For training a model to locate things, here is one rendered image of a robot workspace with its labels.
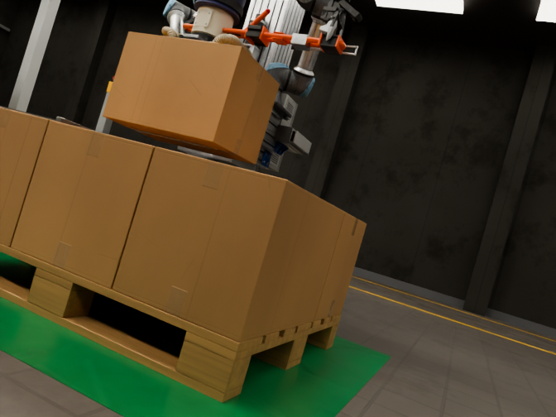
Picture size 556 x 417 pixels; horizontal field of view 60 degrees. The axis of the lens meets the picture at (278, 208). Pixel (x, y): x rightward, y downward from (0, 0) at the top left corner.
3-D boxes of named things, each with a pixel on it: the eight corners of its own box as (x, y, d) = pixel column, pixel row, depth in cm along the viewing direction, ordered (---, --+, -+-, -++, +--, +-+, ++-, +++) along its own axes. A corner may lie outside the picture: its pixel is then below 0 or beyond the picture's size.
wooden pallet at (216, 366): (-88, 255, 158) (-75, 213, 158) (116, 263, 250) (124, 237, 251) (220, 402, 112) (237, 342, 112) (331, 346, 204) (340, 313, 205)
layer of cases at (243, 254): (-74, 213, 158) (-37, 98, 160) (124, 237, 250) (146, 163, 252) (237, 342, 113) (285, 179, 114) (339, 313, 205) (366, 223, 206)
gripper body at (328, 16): (324, 28, 203) (333, 1, 203) (343, 30, 199) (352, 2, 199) (318, 19, 196) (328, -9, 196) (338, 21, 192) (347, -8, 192)
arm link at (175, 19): (196, 59, 270) (191, 4, 302) (172, 47, 262) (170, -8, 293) (186, 74, 277) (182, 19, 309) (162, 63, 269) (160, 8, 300)
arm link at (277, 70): (260, 87, 267) (267, 64, 267) (283, 94, 269) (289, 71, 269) (262, 81, 255) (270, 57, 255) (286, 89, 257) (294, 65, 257)
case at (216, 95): (102, 116, 214) (128, 31, 215) (156, 140, 250) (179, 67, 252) (213, 141, 189) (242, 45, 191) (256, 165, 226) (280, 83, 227)
